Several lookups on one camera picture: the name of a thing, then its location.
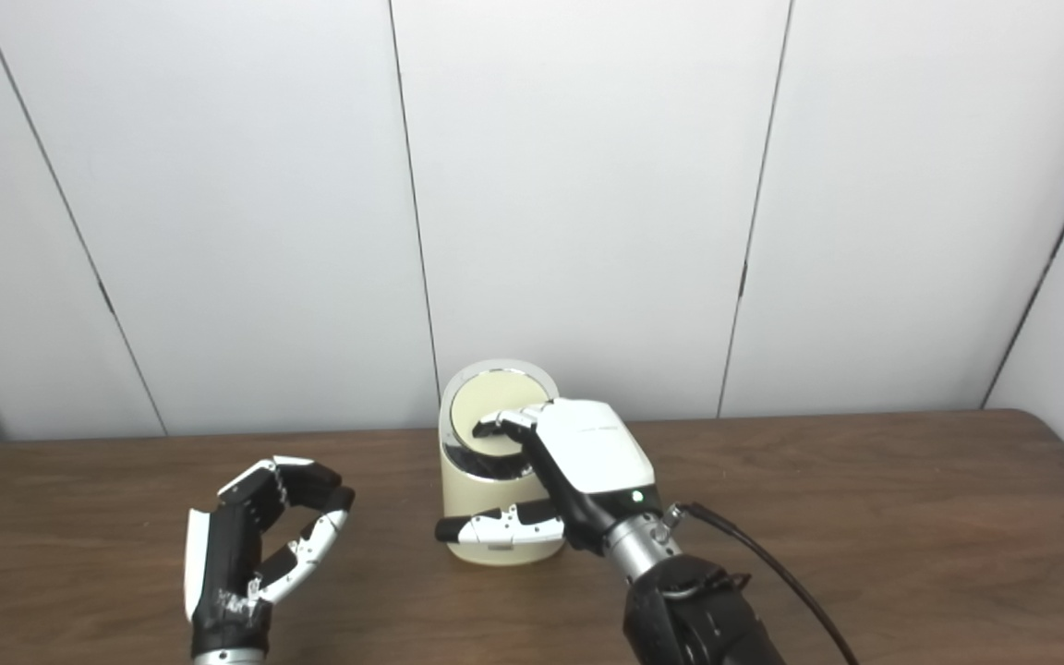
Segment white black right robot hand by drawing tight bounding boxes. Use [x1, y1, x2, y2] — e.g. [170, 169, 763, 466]
[435, 397, 664, 555]

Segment cream round bin lid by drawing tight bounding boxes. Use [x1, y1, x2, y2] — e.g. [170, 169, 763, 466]
[447, 369, 551, 456]

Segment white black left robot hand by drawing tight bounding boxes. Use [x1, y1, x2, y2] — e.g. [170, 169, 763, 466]
[183, 455, 357, 657]

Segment cream-colored cylindrical bin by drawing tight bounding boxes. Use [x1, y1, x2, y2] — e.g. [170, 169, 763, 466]
[438, 358, 570, 566]

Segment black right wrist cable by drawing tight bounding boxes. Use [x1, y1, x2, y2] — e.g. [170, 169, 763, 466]
[666, 502, 861, 665]

